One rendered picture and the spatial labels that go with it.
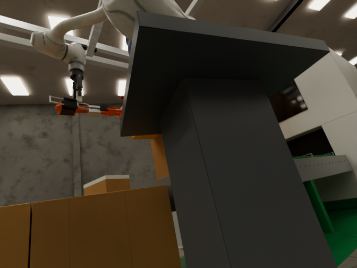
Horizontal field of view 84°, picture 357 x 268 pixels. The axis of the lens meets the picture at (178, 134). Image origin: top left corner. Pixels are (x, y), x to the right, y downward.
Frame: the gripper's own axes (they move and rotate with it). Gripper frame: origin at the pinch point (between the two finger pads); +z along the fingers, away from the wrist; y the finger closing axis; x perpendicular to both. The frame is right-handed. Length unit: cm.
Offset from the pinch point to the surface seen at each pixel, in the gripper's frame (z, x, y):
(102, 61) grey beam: -200, -82, 182
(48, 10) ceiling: -549, -13, 413
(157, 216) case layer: 69, -32, -17
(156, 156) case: 29, -57, 15
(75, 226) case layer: 66, 5, -15
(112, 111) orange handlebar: 4.7, -19.2, -2.3
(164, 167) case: 39, -57, 7
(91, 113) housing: 6.9, -7.0, -1.0
